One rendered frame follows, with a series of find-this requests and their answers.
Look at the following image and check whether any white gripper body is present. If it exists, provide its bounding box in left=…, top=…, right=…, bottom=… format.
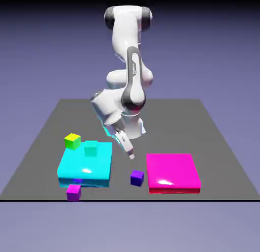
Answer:
left=114, top=130, right=134, bottom=153

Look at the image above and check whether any small purple cube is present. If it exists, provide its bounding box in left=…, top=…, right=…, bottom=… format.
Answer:
left=130, top=169, right=145, bottom=187

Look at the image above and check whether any small teal cube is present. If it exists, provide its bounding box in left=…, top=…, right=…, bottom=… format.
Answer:
left=84, top=140, right=99, bottom=158

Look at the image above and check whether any small yellow-green cube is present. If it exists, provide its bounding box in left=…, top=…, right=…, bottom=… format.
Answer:
left=63, top=133, right=82, bottom=151

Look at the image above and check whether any small magenta cube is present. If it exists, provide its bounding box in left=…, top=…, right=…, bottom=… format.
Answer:
left=66, top=184, right=82, bottom=202

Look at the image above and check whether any large magenta box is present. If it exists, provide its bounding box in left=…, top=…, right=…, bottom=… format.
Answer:
left=146, top=153, right=202, bottom=195

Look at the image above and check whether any large cyan box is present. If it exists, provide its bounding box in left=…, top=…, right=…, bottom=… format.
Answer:
left=56, top=141, right=113, bottom=188

